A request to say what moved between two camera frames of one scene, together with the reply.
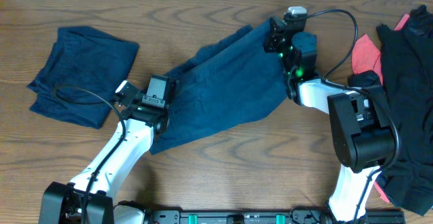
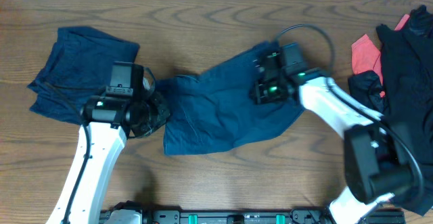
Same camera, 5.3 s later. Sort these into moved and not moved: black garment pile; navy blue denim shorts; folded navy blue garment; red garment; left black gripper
Moved: navy blue denim shorts; left black gripper
Not moved: black garment pile; folded navy blue garment; red garment
